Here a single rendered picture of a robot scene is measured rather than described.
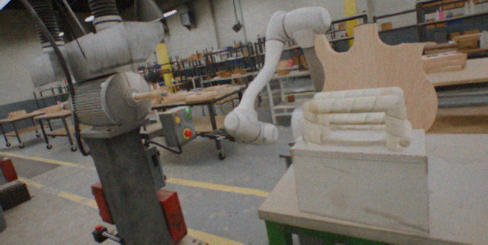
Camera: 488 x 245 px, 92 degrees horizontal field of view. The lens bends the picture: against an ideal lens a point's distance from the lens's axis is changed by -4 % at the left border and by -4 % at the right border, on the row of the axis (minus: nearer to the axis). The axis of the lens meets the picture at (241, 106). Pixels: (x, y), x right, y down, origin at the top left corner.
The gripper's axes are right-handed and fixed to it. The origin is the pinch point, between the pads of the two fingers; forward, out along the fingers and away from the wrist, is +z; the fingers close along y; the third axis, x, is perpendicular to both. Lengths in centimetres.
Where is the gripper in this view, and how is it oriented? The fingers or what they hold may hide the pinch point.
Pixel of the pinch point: (206, 133)
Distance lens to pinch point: 136.7
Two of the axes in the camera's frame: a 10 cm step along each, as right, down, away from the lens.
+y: 5.0, -2.6, 8.3
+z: -8.5, 0.6, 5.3
